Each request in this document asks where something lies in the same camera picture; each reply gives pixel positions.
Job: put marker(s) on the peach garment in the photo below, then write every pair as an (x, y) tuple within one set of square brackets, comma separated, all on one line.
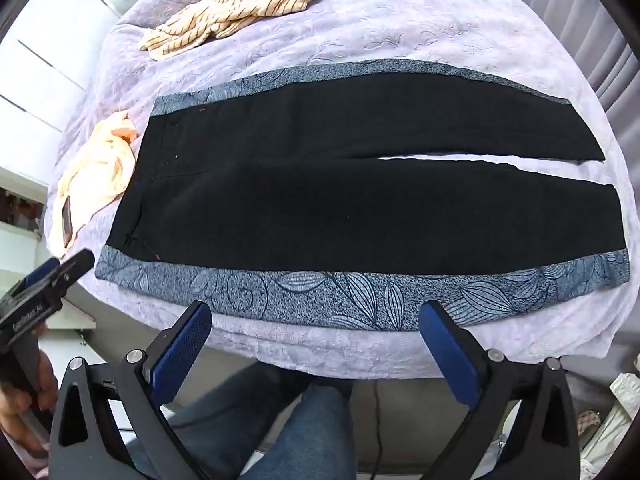
[(100, 170)]

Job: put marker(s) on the white cabinet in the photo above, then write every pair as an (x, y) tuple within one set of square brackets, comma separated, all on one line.
[(40, 75)]

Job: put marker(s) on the white plastic bag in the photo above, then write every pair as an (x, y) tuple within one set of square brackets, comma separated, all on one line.
[(615, 425)]

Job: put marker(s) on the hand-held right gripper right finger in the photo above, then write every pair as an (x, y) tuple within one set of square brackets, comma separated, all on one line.
[(450, 355)]

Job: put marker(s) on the dark rectangular object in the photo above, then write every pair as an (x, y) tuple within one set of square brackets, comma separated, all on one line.
[(66, 217)]

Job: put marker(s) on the person's left hand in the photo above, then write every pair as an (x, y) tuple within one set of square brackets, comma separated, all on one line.
[(10, 420)]

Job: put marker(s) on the lavender embossed blanket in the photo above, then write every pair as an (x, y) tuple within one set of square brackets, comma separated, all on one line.
[(450, 45)]

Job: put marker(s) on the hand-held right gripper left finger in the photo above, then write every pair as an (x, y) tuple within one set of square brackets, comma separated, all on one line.
[(182, 350)]

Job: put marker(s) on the cream striped garment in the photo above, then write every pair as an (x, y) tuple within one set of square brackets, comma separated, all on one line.
[(240, 5)]

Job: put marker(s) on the black pants with floral stripes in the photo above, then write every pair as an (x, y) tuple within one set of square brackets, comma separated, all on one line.
[(300, 200)]

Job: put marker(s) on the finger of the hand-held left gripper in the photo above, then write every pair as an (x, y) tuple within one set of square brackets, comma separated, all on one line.
[(75, 265), (42, 272)]

